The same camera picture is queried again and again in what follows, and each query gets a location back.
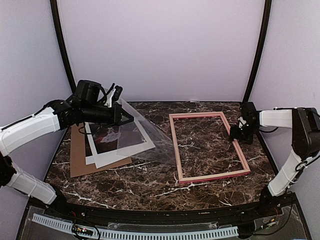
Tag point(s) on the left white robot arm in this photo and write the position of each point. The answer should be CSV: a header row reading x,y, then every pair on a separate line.
x,y
54,116

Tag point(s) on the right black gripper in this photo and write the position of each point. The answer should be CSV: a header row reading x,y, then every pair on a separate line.
x,y
234,134

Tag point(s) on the right black corner post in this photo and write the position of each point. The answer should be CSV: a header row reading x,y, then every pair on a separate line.
x,y
259,50

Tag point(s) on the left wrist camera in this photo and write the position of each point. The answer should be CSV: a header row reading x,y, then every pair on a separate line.
x,y
113,95

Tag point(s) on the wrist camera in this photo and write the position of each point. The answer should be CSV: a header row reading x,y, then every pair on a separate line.
x,y
113,95
241,122

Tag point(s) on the brown cardboard backing board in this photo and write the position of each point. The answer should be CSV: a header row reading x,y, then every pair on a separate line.
x,y
78,165

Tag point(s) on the clear acrylic sheet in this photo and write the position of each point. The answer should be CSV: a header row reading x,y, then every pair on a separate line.
x,y
163,152

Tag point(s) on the pink wooden picture frame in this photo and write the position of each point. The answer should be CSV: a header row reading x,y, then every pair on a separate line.
x,y
205,178

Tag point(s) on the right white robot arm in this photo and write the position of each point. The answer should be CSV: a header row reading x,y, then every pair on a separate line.
x,y
302,128

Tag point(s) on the white mat paper sheet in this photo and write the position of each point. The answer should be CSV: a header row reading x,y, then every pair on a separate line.
x,y
89,158

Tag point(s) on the black corner post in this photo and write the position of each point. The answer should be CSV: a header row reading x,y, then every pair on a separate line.
x,y
259,50
57,22

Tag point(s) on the white slotted cable duct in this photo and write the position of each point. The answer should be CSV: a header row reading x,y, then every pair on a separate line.
x,y
82,231

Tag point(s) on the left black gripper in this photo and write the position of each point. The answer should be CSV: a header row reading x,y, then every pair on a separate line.
x,y
115,119

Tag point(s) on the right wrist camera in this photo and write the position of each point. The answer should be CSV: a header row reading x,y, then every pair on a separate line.
x,y
241,122

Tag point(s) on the photo print white border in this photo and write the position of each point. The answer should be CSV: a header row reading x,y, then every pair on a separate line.
x,y
110,144

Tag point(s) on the black front table rail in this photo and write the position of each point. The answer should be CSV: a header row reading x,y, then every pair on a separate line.
x,y
240,214

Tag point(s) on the left black corner post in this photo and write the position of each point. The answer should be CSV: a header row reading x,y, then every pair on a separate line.
x,y
57,22

